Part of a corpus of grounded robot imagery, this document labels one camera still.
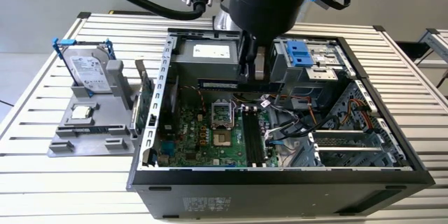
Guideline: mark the blue plastic bay latch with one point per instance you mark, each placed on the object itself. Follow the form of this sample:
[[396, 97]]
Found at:
[[298, 56]]

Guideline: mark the green motherboard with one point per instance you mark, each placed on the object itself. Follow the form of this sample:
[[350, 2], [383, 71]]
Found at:
[[188, 134]]

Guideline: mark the green RAM stick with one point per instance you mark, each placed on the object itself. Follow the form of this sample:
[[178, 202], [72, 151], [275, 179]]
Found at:
[[216, 84], [95, 129]]

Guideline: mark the metal slat side table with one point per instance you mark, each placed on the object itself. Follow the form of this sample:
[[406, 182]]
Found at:
[[435, 37]]

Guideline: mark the perforated metal disk bay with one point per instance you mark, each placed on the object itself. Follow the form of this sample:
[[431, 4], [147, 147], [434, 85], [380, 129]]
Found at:
[[336, 138]]

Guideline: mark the black case fan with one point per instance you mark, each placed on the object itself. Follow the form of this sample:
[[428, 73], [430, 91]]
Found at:
[[174, 95]]

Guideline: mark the grey power supply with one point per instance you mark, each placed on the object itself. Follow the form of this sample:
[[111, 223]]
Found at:
[[203, 72]]

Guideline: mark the CPU socket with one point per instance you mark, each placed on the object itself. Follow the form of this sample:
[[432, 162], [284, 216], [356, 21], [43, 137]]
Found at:
[[223, 138]]

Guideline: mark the green graphics card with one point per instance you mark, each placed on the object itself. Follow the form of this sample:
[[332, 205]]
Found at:
[[146, 98]]

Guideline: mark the blue disk carrier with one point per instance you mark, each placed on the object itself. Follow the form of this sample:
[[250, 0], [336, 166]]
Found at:
[[67, 42]]

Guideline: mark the black PC case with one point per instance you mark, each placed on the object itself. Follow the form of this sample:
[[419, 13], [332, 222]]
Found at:
[[244, 197]]

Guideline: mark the grey parts rack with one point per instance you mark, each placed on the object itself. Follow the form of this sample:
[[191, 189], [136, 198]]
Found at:
[[104, 142]]

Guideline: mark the thin metal locking lever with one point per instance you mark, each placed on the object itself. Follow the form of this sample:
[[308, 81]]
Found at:
[[235, 116]]

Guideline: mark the silver hard disk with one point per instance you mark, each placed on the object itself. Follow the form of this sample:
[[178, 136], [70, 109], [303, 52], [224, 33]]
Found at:
[[87, 72]]

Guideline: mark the black RAM slot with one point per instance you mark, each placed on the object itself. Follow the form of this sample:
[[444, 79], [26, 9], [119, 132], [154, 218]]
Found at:
[[250, 137], [259, 137]]

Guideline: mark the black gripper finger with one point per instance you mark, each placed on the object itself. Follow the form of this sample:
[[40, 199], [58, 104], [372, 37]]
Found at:
[[247, 61]]

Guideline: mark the silver CPU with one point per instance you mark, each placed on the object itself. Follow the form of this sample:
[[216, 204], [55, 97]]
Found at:
[[82, 112]]

